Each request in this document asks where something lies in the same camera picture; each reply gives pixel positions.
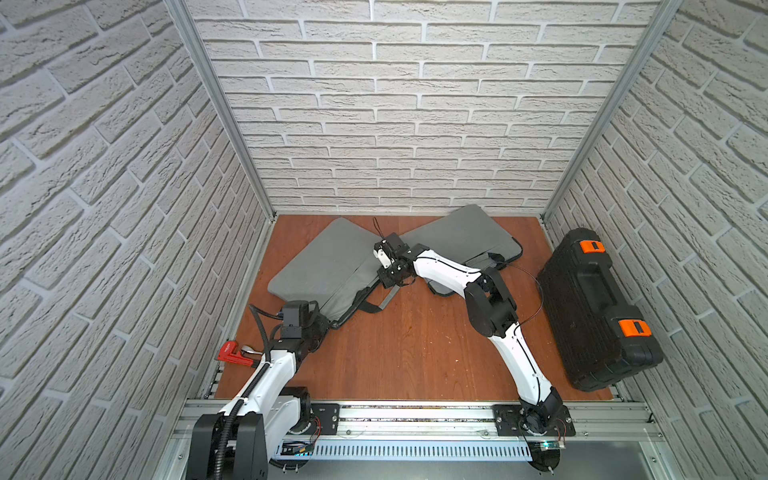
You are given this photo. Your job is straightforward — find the grey laptop bag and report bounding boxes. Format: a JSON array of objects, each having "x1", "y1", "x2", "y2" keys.
[
  {"x1": 401, "y1": 205, "x2": 523, "y2": 271},
  {"x1": 268, "y1": 218, "x2": 398, "y2": 329}
]

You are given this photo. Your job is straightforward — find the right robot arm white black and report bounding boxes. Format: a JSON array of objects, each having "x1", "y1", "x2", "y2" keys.
[{"x1": 373, "y1": 235, "x2": 563, "y2": 435}]

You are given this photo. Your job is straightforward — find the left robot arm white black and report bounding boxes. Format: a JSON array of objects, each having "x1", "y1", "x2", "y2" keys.
[{"x1": 185, "y1": 301, "x2": 330, "y2": 479}]

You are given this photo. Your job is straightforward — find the left green circuit board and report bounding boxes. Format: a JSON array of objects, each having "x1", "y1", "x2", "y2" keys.
[{"x1": 280, "y1": 442, "x2": 314, "y2": 457}]

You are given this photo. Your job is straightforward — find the green circuit board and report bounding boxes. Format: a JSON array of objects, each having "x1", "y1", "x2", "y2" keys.
[
  {"x1": 280, "y1": 442, "x2": 314, "y2": 457},
  {"x1": 538, "y1": 439, "x2": 565, "y2": 451}
]

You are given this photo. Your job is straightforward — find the black tool case orange latches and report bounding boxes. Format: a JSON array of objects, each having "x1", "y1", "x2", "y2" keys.
[{"x1": 537, "y1": 228, "x2": 664, "y2": 392}]

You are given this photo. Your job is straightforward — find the right green circuit board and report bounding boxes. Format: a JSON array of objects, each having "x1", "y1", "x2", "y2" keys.
[{"x1": 538, "y1": 439, "x2": 565, "y2": 451}]

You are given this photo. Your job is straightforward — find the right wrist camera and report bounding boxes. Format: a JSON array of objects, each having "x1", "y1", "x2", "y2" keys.
[{"x1": 373, "y1": 233, "x2": 410, "y2": 268}]

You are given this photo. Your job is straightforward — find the red handled pliers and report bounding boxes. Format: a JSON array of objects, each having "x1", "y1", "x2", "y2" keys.
[{"x1": 217, "y1": 340, "x2": 263, "y2": 368}]

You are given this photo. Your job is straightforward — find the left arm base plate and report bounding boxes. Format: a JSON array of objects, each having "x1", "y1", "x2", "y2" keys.
[{"x1": 288, "y1": 401, "x2": 341, "y2": 436}]

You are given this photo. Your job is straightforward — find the aluminium front rail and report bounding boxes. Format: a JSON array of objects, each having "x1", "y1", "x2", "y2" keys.
[{"x1": 170, "y1": 398, "x2": 661, "y2": 445}]

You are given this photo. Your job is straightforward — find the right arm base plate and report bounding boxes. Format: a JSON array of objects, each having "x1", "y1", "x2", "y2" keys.
[{"x1": 491, "y1": 403, "x2": 576, "y2": 438}]

